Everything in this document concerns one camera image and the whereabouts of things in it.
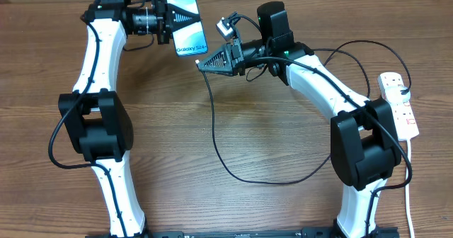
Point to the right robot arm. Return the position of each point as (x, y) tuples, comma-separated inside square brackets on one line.
[(364, 142)]

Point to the white power strip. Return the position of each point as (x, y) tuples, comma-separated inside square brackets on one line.
[(404, 119)]

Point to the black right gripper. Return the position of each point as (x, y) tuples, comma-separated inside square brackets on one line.
[(234, 49)]

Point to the white charger plug adapter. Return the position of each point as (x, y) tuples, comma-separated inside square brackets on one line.
[(397, 94)]

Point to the blue Samsung Galaxy phone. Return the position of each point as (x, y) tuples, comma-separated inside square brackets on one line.
[(190, 40)]

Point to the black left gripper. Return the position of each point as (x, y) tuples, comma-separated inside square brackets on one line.
[(168, 13)]

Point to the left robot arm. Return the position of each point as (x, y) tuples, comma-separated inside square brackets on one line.
[(96, 121)]

